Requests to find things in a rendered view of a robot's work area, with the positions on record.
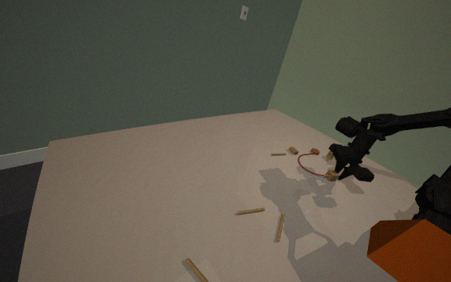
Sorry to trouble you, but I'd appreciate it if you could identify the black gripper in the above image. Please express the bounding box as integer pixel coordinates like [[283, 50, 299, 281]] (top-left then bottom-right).
[[329, 142, 374, 183]]

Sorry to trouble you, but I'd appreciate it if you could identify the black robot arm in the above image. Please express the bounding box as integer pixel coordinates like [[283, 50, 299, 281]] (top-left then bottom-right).
[[333, 108, 451, 235]]

